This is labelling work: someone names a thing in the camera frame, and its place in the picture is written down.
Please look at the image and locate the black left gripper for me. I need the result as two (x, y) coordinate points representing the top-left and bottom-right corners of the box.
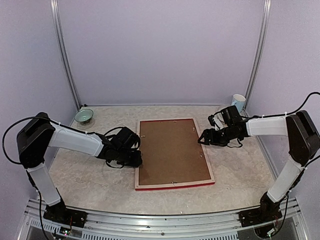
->
(115, 148), (142, 168)

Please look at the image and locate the green ceramic bowl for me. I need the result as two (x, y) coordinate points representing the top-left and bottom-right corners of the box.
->
(74, 109), (94, 124)

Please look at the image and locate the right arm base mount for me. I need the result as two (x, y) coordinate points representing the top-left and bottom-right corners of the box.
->
(238, 193), (283, 227)

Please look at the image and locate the red wooden picture frame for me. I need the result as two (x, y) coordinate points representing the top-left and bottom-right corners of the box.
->
(134, 116), (216, 192)

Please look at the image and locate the light blue ceramic mug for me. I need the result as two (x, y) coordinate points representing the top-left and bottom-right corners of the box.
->
(231, 94), (246, 113)

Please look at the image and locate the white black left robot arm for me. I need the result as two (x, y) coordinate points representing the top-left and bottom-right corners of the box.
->
(5, 112), (143, 223)

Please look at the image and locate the round swirl pattern plate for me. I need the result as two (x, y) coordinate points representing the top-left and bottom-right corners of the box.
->
(217, 105), (229, 112)

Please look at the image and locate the aluminium enclosure frame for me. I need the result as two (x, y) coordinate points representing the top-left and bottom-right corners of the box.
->
(31, 0), (293, 237)

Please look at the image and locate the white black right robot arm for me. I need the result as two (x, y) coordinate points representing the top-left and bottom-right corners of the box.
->
(197, 105), (320, 222)

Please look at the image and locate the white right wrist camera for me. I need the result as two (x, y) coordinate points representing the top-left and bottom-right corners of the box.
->
(208, 114), (224, 131)

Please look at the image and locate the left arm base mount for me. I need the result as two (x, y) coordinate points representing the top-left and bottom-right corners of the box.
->
(43, 202), (88, 228)

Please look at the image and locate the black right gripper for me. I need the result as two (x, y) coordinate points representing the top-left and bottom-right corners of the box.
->
(198, 124), (239, 147)

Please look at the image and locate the brown frame backing board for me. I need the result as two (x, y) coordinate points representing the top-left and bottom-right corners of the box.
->
(138, 119), (211, 186)

